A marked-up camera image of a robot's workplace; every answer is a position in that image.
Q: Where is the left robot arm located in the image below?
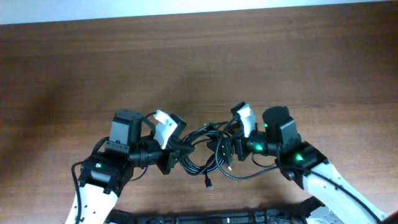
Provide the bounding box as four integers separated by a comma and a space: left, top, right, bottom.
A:
66, 110, 194, 223

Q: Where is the black usb cable silver plug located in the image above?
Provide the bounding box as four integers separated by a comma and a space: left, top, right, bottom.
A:
188, 124, 228, 170

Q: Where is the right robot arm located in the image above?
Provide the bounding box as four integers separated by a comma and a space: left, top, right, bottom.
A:
208, 104, 388, 223

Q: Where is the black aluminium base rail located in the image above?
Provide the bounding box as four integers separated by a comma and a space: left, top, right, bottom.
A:
104, 201, 324, 224

